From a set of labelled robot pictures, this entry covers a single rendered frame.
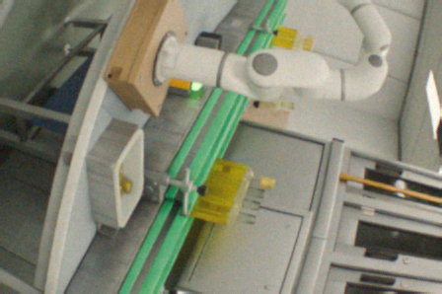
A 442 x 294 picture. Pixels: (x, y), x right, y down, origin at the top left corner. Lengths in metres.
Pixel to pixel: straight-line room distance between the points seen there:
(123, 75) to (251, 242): 0.74
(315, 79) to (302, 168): 0.89
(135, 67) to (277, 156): 1.00
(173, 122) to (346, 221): 0.72
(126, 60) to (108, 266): 0.53
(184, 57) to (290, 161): 0.89
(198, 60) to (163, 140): 0.37
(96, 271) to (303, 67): 0.73
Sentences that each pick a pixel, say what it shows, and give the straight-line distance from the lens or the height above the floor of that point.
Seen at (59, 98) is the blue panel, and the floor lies 0.37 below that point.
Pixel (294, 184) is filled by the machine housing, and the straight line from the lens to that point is 1.98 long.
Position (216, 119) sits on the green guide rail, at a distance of 1.72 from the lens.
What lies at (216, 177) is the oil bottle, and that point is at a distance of 1.68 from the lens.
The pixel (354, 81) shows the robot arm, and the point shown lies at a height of 1.33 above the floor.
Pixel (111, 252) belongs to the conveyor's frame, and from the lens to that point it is 1.40.
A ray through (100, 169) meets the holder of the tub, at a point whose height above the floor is 0.79.
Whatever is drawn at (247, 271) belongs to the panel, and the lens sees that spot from 1.62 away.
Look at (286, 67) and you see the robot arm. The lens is 1.21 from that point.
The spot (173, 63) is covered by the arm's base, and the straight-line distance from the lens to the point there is 1.31.
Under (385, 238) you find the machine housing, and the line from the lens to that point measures 1.91.
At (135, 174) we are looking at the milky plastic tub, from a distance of 1.44.
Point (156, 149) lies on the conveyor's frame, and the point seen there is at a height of 0.83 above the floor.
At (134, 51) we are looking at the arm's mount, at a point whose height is 0.81.
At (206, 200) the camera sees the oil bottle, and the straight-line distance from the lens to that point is 1.60.
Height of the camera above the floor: 1.24
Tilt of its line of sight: 9 degrees down
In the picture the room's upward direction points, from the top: 104 degrees clockwise
